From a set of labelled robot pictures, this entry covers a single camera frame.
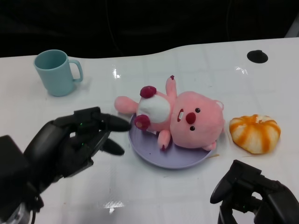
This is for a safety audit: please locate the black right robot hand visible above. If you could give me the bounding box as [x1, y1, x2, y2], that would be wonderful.
[210, 159, 299, 224]

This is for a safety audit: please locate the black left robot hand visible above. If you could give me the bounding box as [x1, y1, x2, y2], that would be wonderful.
[23, 106, 131, 193]

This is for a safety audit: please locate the orange striped bun toy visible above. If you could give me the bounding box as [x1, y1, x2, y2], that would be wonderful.
[229, 114, 281, 154]

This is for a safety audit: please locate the lavender round plate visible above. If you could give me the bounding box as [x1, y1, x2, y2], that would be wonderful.
[128, 113, 217, 169]

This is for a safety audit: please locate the black backdrop curtain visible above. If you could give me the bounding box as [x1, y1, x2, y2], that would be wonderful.
[0, 0, 299, 59]

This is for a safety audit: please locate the black table grommet cap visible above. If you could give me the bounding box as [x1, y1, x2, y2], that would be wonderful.
[247, 49, 269, 63]

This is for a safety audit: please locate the pink plush beaver doll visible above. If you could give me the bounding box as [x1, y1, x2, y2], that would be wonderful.
[114, 75, 226, 151]

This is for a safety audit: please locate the teal plastic mug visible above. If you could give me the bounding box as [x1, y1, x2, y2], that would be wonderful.
[34, 49, 84, 97]

